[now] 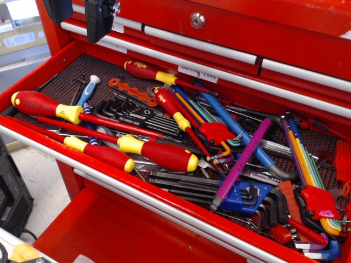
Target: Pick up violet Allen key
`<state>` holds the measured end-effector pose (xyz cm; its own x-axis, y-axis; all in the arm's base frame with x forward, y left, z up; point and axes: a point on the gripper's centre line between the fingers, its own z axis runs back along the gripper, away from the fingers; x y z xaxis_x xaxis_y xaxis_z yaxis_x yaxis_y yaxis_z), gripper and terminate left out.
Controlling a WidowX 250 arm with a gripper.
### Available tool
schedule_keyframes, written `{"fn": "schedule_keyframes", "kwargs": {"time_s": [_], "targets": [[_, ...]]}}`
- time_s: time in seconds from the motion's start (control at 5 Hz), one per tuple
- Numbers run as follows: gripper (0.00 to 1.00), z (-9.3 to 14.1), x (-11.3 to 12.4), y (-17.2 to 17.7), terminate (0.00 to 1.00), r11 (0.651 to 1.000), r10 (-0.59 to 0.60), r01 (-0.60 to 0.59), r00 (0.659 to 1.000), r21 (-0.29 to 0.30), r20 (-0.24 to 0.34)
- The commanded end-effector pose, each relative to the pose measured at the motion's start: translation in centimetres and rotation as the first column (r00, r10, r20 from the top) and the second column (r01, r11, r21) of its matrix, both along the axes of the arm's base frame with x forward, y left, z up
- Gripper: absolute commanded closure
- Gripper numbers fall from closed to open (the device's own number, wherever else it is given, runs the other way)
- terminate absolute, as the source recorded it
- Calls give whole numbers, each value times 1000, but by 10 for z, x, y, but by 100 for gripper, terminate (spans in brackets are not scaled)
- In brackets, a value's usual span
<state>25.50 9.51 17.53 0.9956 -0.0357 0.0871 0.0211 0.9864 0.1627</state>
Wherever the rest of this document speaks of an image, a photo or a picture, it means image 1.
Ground open red tool drawer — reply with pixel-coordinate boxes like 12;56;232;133
1;39;350;262

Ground black long Allen keys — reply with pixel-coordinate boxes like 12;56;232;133
148;171;220;204

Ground large violet Allen key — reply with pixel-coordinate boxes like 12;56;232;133
210;118;271;211

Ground red yellow screwdriver top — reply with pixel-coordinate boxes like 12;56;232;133
124;60;218;96

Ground black box on floor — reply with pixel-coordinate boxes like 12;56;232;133
1;141;34;237

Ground red yellow screwdriver front middle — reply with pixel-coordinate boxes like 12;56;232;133
37;116;199;172

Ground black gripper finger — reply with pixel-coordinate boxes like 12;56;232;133
43;0;73;25
85;0;120;43

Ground red tool chest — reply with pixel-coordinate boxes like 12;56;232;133
2;1;350;262

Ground blue white handled screwdriver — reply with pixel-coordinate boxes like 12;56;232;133
76;75;100;106

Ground blue holder black Allen keys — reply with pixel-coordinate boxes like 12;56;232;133
219;181;288;233

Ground large blue Allen key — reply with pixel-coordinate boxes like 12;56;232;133
197;85;299;181

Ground rainbow Allen key set right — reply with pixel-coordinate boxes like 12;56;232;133
281;112;347;239

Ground red yellow screwdriver front left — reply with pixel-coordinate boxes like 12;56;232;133
7;116;134;173

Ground red comb-shaped holder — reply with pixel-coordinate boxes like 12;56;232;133
334;140;350;182

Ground orange plastic key holder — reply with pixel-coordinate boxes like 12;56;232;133
108;78;158;107

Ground blue striped precision screwdriver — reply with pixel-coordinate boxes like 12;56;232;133
83;102;100;145

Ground large red yellow screwdriver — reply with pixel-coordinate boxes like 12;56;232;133
11;90;163;138

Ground white handwritten drawer label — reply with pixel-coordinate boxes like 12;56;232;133
178;65;219;83

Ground rainbow Allen key set red holder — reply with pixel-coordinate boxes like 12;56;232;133
166;84;245;161

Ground yellow object bottom left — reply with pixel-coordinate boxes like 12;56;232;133
9;244;40;262

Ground small red yellow screwdriver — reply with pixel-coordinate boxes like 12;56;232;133
154;87;227;176

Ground silver drawer lock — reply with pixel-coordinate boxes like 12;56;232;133
190;13;206;29

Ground black Allen key set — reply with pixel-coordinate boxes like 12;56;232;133
93;95;185;140

